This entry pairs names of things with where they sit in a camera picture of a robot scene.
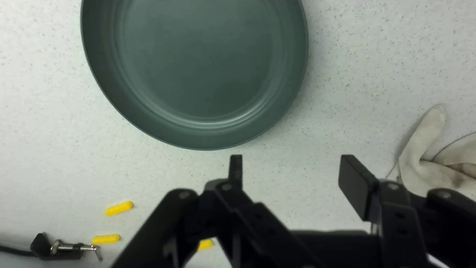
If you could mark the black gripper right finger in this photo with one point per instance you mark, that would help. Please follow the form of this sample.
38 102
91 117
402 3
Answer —
396 224

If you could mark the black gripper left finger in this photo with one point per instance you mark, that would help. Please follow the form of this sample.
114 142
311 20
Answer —
224 218

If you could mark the cream cloth towel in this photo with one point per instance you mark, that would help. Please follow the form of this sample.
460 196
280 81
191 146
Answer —
421 164

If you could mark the dark green round plate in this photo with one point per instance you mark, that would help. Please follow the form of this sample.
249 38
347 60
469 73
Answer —
198 69

